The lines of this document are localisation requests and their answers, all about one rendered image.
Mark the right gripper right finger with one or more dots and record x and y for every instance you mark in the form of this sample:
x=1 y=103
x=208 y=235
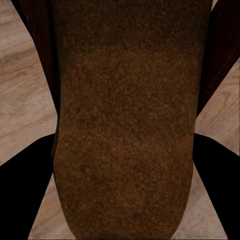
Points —
x=219 y=169

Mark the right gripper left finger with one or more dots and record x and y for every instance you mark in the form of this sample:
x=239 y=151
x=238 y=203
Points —
x=23 y=183

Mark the sandal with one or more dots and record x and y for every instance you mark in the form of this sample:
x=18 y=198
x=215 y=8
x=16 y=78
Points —
x=128 y=79

